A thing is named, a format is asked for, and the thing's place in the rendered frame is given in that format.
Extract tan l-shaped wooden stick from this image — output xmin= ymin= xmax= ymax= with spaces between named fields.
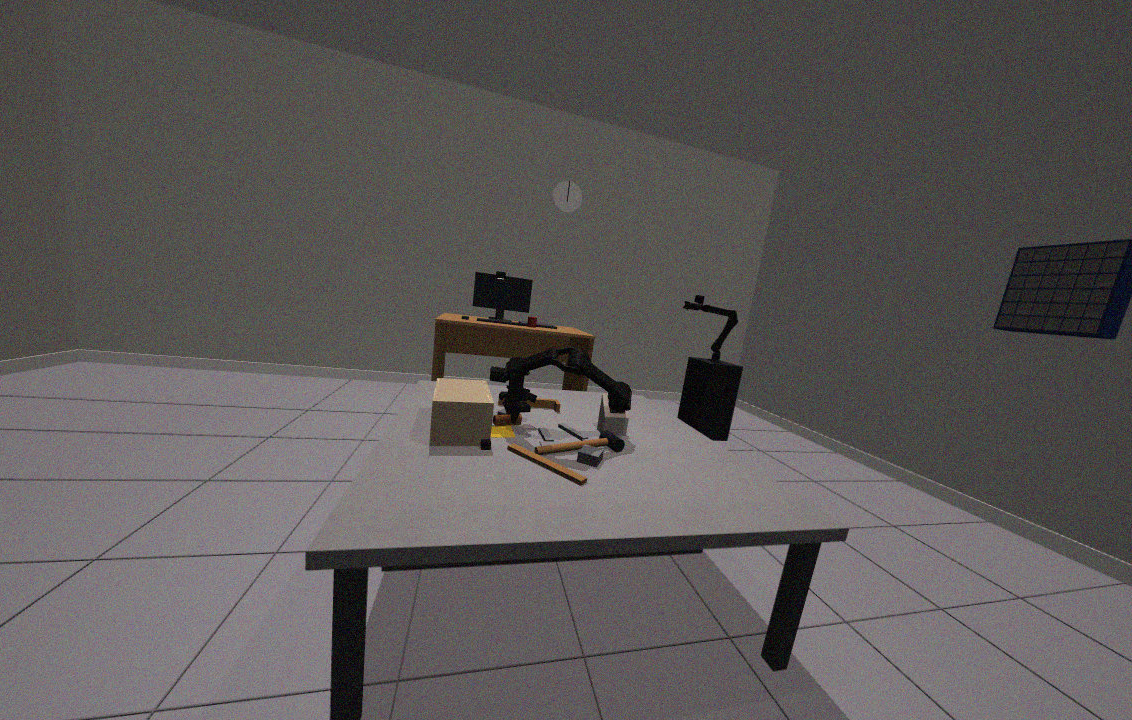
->
xmin=498 ymin=398 xmax=561 ymax=412

